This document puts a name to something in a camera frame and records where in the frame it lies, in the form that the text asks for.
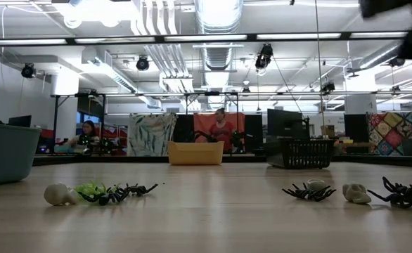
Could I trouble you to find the red cloth backdrop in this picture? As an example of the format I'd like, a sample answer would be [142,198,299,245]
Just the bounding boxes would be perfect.
[193,112,245,143]

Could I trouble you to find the black mesh basket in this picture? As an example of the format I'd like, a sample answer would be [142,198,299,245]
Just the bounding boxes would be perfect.
[264,138,336,170]

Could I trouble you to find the standing person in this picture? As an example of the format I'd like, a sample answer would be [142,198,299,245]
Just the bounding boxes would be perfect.
[207,108,237,153]

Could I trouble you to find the yellow plastic bin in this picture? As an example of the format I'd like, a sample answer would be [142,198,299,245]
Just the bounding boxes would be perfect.
[167,141,225,166]

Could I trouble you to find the teal plastic bin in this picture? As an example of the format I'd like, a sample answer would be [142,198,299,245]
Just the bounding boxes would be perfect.
[0,122,42,186]

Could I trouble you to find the black upright panel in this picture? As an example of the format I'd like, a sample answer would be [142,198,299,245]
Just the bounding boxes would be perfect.
[173,115,195,143]
[244,114,264,153]

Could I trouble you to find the black aluminium table frame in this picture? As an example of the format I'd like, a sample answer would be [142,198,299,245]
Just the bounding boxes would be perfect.
[32,153,412,169]

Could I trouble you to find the black plastic spider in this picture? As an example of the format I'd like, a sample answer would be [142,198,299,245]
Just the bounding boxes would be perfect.
[367,176,412,209]
[123,182,160,197]
[77,188,131,207]
[281,182,337,202]

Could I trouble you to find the black overhead light bar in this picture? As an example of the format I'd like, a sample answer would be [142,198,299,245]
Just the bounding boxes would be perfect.
[0,32,409,46]

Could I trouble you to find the seated person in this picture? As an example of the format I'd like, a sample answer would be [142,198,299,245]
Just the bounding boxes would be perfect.
[68,119,101,154]

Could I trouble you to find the black metal frame rack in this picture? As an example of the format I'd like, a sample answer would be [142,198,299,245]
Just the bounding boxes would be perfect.
[53,91,240,155]

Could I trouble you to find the blue lit screen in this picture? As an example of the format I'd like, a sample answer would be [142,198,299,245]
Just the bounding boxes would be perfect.
[75,111,101,124]

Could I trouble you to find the colourful patchwork quilt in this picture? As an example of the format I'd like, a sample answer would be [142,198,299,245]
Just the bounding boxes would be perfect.
[366,111,412,157]

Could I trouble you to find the leaf print cloth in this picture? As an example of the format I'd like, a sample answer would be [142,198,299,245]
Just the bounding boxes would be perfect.
[127,112,178,157]

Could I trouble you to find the white plastic skull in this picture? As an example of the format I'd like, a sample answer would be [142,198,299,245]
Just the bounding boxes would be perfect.
[306,178,329,192]
[44,182,79,207]
[342,182,372,205]

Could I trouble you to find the silver ventilation duct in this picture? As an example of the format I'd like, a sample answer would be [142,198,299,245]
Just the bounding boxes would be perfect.
[194,0,245,34]

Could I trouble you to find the green plastic spider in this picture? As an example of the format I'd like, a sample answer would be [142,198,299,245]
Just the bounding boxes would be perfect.
[74,180,121,200]

